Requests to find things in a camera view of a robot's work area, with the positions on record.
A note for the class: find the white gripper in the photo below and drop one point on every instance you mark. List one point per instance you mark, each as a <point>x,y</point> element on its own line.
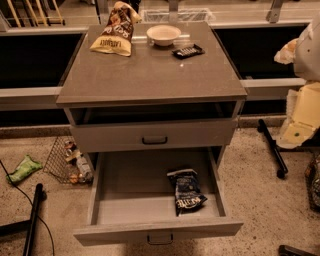
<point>308,56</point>

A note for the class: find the blue chip bag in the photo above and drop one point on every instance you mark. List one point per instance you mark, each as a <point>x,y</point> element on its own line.
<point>187,192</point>

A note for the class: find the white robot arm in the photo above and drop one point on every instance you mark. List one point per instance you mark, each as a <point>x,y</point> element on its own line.
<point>307,53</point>

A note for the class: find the grey drawer cabinet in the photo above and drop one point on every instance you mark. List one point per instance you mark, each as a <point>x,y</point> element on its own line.
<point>151,85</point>

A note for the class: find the closed grey upper drawer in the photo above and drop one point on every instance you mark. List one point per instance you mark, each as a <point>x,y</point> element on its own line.
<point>157,135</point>

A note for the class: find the brown yellow chip bag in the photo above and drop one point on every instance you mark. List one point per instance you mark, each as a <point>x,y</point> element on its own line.
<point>117,34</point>

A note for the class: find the open grey lower drawer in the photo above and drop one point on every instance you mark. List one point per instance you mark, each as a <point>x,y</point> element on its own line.
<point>132,199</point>

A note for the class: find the green snack bag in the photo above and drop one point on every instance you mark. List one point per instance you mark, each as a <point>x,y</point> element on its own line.
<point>24,169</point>

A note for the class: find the black candy bar packet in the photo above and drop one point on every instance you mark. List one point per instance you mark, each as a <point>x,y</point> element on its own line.
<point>188,52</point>

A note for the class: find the dark basket right edge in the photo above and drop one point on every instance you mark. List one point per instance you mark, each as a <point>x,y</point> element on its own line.
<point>312,178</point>

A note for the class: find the white bowl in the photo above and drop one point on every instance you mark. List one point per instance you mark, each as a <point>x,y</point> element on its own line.
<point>163,35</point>

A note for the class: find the clear plastic bin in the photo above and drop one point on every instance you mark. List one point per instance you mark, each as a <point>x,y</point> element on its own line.
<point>182,15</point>

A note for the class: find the black object bottom right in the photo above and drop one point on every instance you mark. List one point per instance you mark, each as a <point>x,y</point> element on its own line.
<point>285,250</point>

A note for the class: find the wooden chair legs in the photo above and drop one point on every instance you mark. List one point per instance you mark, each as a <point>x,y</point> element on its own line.
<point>32,13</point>

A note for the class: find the black stand leg left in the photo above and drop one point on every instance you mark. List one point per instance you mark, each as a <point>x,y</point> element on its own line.
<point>28,226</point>

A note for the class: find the wire basket with snacks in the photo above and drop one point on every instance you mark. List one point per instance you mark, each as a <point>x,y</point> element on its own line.
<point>67,164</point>

